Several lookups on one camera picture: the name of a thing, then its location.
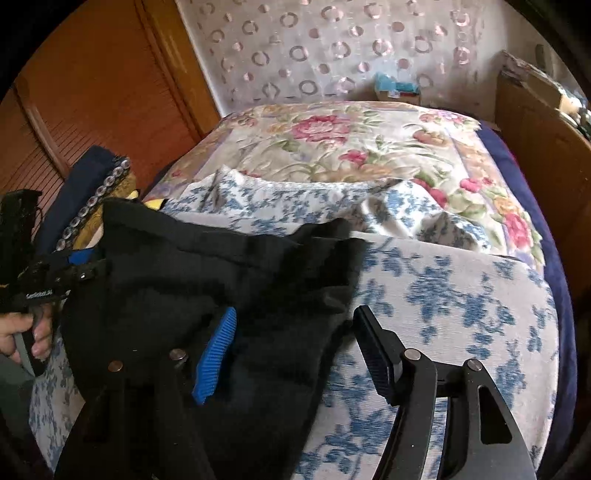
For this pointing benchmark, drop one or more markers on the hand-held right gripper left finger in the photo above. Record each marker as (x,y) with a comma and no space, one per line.
(214,360)

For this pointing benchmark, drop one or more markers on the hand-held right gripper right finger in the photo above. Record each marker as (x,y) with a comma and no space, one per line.
(378,355)

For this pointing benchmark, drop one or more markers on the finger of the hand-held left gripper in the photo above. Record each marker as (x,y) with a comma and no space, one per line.
(82,256)
(83,274)

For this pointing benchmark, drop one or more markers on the black printed t-shirt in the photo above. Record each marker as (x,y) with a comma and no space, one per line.
(184,277)

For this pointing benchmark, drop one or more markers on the person's left hand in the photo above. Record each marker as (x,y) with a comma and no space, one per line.
(18,330)

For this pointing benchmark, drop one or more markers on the studded belt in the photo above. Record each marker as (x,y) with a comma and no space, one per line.
(101,194)

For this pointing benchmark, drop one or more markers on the navy blue garment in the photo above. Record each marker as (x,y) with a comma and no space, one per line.
(78,184)

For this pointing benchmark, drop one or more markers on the blue floral white sheet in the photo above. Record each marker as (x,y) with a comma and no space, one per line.
(438,300)

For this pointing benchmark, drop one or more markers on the yellow plush toy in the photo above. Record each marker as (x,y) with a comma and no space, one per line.
(150,201)

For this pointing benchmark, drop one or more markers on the wooden slatted wardrobe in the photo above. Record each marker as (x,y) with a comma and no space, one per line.
(106,92)

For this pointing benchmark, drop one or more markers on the navy blue bed sheet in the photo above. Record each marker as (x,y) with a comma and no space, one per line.
(554,277)

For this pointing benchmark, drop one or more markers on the floral bed blanket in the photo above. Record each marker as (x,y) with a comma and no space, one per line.
(346,143)

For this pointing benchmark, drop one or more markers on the long wooden cabinet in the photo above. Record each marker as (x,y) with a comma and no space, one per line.
(540,147)

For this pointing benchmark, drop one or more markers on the blue plastic packet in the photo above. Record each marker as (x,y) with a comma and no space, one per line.
(392,83)

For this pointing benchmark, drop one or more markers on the open cardboard box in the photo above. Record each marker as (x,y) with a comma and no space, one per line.
(551,94)

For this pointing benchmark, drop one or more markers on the pile of printed bags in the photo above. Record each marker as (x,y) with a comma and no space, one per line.
(519,64)

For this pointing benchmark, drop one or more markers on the circle patterned wall cloth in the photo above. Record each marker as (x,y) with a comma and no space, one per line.
(346,46)

